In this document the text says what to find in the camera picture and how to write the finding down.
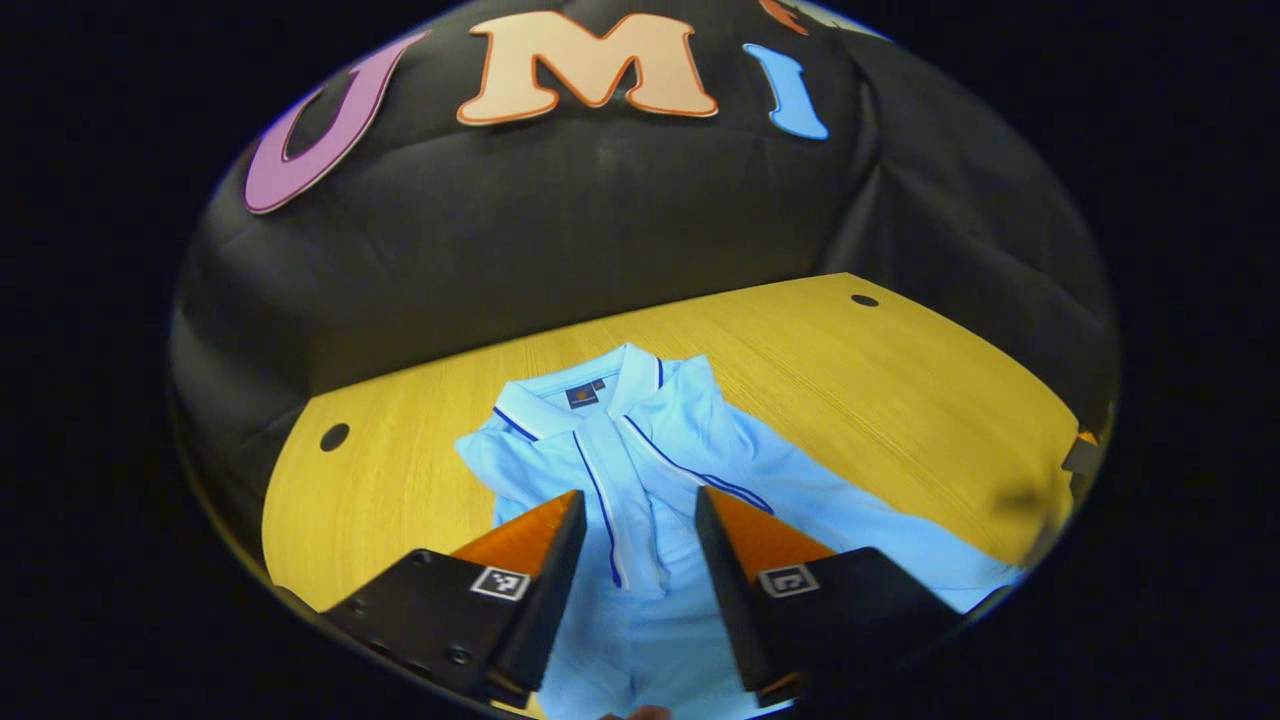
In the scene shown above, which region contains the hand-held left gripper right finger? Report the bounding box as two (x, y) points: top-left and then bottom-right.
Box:
(695, 486), (966, 707)

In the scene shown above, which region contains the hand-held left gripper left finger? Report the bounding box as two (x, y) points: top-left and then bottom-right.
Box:
(320, 489), (589, 710)

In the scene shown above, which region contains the light blue T-shirt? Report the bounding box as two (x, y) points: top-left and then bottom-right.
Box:
(455, 343), (1026, 720)

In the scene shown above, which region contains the black backdrop cloth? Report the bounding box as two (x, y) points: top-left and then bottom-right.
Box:
(170, 0), (1121, 541)

